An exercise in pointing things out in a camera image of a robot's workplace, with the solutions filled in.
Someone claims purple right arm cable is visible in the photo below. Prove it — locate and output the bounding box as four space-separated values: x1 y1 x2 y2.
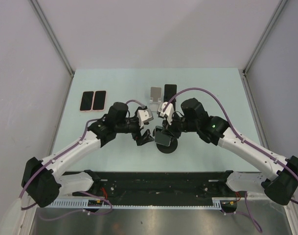
163 87 298 232

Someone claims pink cased smartphone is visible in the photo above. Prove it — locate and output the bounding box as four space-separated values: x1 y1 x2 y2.
92 91 107 111
79 91 94 112

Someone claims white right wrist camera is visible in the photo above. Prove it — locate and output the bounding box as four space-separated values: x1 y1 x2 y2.
157 102 175 125

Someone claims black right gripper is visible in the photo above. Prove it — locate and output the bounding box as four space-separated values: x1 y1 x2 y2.
160 111 199 139

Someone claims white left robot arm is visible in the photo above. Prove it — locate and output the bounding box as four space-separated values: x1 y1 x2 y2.
0 102 153 235

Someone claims black round base phone stand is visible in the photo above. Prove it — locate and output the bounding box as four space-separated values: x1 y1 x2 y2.
156 138 178 154

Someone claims silver folding phone stand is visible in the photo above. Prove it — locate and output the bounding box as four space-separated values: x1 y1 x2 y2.
149 87 162 112

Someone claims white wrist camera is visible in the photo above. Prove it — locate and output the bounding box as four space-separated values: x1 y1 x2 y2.
136 106 154 129
157 102 175 125

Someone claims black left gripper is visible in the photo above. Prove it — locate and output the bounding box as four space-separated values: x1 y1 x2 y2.
115 116 154 145

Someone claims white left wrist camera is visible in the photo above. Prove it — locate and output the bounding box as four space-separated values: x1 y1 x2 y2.
136 106 154 129

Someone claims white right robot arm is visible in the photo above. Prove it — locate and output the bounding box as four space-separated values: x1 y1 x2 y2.
158 98 298 206

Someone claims white slotted cable duct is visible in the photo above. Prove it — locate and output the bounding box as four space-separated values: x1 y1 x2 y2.
47 198 237 210

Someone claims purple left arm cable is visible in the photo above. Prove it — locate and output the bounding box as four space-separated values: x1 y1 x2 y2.
19 99 147 221

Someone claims black folding phone stand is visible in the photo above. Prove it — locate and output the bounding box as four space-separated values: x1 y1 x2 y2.
163 84 177 102

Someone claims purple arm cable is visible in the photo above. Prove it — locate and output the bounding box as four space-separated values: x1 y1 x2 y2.
19 99 147 221
163 87 298 232

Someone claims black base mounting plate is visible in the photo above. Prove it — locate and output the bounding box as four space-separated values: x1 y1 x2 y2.
72 171 249 206

